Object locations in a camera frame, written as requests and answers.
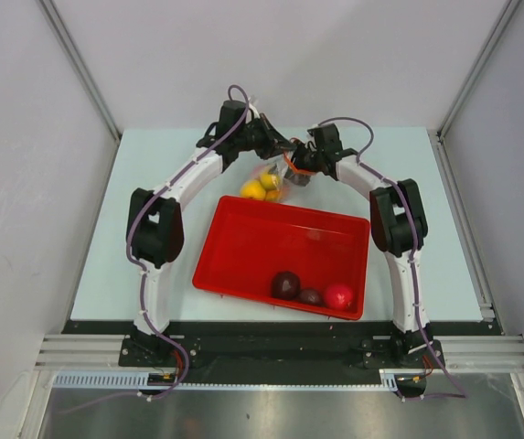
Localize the yellow fake apple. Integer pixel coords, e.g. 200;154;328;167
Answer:
259;173;282;192

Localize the dark maroon fake fig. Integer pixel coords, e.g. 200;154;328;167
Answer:
296;288;324;306

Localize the aluminium front rail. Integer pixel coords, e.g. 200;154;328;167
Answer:
36;335;524;373

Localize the red fake apple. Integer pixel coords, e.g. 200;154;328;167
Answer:
323;284;354;311

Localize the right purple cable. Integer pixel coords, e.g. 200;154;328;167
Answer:
309;115;467;399

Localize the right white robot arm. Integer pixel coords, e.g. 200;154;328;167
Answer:
285;117;432;367

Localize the right aluminium frame post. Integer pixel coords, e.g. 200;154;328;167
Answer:
434;0;523;142

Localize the purple cable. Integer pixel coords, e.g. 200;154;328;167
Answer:
59;83;250;415
309;115;467;399

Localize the dark purple fake fruit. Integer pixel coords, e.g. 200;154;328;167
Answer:
271;271;300;301

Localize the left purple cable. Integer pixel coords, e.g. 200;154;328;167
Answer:
59;83;250;415

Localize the clear zip top bag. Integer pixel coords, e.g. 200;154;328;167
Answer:
239;137;315;203

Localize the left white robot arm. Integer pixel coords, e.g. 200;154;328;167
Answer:
126;100;295;366

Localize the red plastic tray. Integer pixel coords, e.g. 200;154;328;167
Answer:
192;196;370;320

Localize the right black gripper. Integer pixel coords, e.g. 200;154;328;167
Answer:
272;140;325;187

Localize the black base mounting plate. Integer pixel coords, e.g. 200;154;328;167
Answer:
62;320;499;384

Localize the white slotted cable duct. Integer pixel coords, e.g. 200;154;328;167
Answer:
51;369;426;394

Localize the aluminium frame post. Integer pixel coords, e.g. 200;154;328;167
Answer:
434;0;523;142
36;0;123;144

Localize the left aluminium frame post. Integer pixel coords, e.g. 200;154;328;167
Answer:
36;0;123;144

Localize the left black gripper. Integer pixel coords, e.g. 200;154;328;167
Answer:
235;114;296;161

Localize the yellow fake lemon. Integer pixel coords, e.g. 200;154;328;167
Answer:
240;179;266;200

